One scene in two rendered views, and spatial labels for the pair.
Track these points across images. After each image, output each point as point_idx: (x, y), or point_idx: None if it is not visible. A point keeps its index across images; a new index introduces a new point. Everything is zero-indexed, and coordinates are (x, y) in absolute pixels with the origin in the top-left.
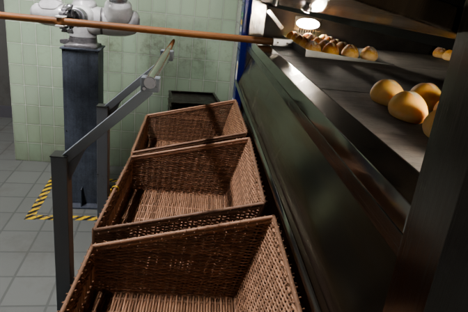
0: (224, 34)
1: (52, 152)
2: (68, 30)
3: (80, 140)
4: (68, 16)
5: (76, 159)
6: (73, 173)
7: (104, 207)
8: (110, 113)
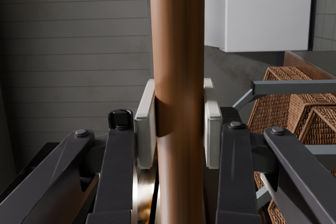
0: None
1: (252, 82)
2: (279, 201)
3: (238, 100)
4: (137, 217)
5: (254, 98)
6: (265, 95)
7: (326, 122)
8: None
